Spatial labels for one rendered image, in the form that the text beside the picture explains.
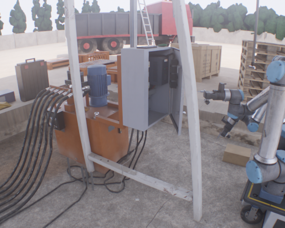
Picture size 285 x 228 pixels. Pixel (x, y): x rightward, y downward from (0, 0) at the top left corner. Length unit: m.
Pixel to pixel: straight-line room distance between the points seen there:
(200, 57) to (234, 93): 2.97
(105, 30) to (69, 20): 8.25
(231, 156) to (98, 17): 8.63
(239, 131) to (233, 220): 1.41
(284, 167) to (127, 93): 1.19
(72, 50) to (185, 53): 0.93
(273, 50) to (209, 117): 1.48
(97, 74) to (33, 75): 1.75
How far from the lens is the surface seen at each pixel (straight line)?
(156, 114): 1.85
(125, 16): 10.19
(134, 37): 8.13
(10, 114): 3.33
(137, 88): 1.46
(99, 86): 2.16
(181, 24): 1.12
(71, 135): 2.26
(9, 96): 3.90
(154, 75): 1.67
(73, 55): 1.71
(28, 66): 3.58
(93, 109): 2.13
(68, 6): 1.69
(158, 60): 1.63
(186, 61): 1.13
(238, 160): 2.44
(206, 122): 2.99
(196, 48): 4.47
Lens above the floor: 1.36
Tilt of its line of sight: 22 degrees down
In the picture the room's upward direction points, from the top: straight up
